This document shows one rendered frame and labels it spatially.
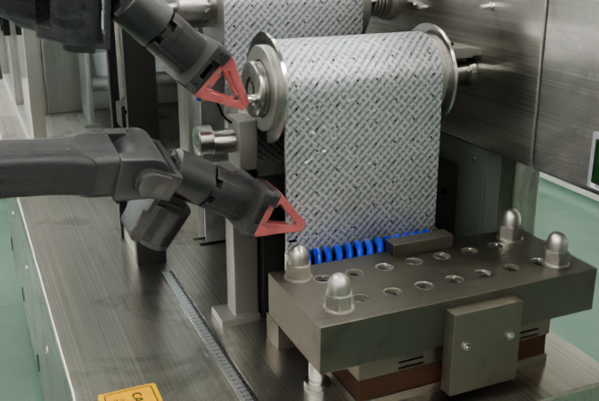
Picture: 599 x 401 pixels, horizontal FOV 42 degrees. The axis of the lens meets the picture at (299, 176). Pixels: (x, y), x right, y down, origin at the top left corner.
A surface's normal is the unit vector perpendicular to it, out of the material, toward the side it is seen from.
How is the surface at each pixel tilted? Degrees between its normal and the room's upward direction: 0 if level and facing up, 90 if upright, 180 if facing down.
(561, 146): 90
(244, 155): 90
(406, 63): 65
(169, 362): 0
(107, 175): 108
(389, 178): 90
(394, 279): 0
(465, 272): 0
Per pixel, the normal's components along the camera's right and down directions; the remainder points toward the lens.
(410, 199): 0.40, 0.28
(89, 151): 0.29, -0.81
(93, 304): 0.00, -0.95
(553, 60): -0.92, 0.12
